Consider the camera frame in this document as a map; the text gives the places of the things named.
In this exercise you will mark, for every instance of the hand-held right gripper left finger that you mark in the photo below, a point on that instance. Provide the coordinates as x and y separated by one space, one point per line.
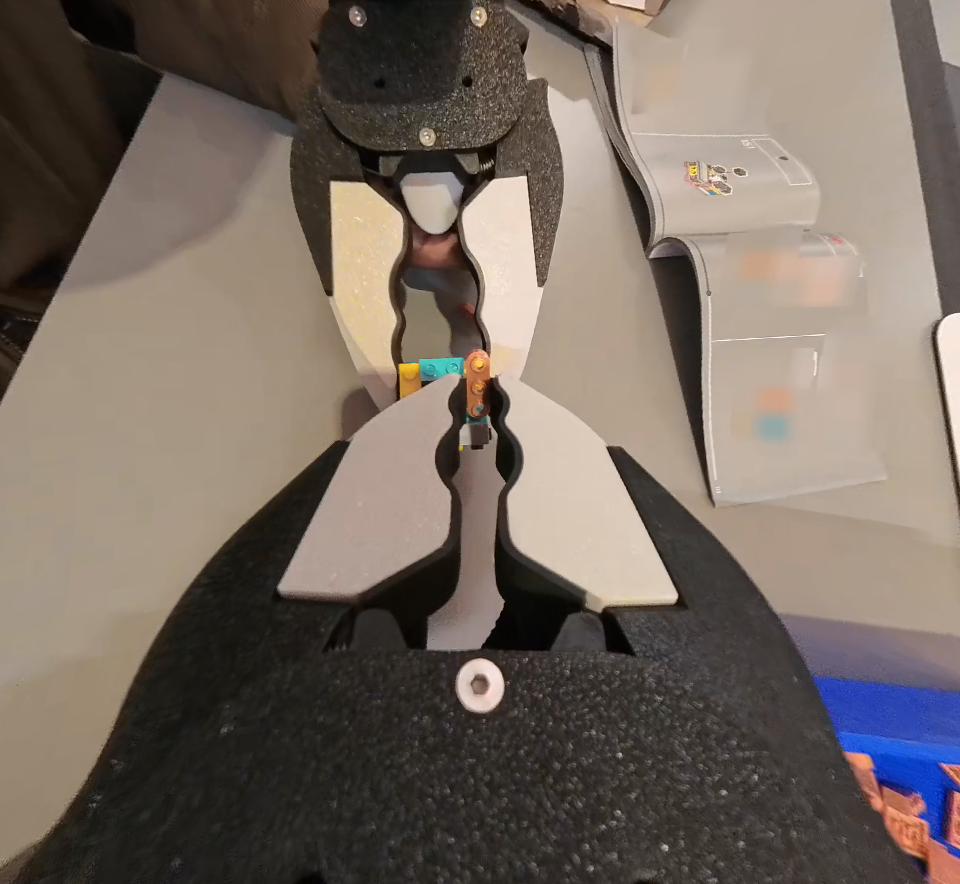
375 509

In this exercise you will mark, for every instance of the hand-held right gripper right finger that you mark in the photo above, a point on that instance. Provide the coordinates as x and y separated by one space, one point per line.
585 517

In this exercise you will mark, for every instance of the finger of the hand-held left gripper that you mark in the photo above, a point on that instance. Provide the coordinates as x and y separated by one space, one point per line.
510 262
364 262

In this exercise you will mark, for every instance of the small colourful toy brick build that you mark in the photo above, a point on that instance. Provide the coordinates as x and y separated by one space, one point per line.
439 368

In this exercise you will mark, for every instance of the brown rounded toy plate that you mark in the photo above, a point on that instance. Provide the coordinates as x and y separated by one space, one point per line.
478 389

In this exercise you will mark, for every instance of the blue plastic bin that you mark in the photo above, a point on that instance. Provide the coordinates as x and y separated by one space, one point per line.
885 711

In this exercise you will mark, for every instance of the pile of brown toy bricks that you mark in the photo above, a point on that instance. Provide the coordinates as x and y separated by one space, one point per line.
900 816

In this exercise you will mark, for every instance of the person's left forearm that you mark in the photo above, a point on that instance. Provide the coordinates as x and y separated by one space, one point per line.
210 14

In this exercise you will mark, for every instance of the grey desk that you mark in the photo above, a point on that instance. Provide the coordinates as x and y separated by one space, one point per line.
187 374

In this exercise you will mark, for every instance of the open grey instruction booklet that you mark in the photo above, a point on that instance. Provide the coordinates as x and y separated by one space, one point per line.
712 209

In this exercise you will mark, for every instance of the person's torso in brown top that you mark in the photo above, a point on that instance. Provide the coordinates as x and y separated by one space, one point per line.
45 187

